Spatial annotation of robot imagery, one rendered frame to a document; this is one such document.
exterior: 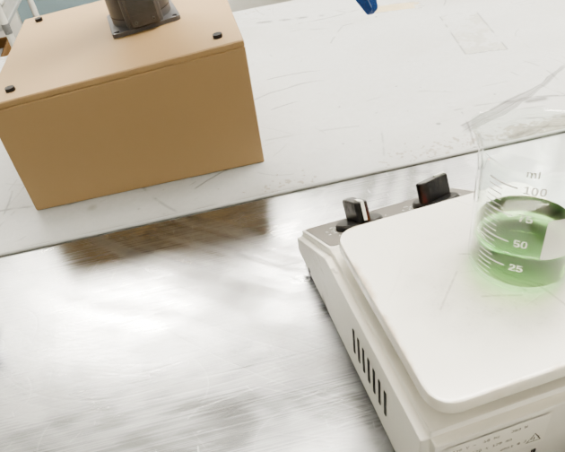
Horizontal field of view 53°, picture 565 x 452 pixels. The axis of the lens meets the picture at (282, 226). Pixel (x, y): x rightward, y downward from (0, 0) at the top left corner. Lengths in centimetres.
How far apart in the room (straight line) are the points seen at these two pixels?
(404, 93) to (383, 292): 38
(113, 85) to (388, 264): 29
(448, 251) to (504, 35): 50
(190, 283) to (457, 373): 24
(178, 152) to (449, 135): 25
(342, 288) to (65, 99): 29
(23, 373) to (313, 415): 20
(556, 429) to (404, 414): 7
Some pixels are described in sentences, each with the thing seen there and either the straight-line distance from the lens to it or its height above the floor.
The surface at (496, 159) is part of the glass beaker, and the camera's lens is 25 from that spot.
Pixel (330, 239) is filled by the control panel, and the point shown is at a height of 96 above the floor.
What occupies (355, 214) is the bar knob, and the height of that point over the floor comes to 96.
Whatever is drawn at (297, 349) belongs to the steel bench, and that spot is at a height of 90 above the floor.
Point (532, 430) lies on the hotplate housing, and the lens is 29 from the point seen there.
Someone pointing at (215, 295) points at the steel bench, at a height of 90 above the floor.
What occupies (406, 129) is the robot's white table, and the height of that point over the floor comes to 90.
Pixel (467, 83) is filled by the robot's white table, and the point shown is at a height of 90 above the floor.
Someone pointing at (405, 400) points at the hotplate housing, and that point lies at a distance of 27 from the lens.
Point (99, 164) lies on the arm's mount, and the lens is 53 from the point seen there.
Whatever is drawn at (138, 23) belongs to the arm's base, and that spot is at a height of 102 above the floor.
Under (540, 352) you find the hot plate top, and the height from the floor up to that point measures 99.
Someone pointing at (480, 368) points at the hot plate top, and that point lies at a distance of 26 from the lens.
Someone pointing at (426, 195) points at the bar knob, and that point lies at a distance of 39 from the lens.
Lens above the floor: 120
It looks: 40 degrees down
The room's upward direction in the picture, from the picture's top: 9 degrees counter-clockwise
